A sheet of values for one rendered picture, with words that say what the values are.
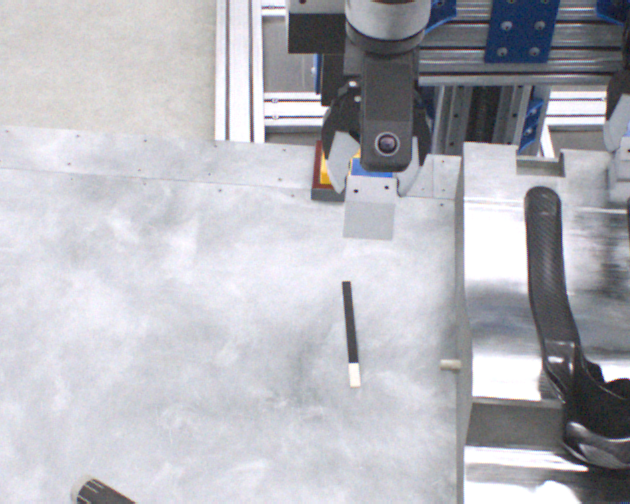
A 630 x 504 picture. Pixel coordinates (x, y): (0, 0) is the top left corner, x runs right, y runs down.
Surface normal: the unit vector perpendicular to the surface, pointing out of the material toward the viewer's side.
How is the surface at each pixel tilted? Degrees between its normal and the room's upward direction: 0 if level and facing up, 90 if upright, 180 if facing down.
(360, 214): 90
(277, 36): 0
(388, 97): 33
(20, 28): 0
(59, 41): 0
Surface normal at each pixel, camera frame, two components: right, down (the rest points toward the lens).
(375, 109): 0.04, -0.14
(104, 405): 0.04, -0.66
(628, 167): -0.06, 0.76
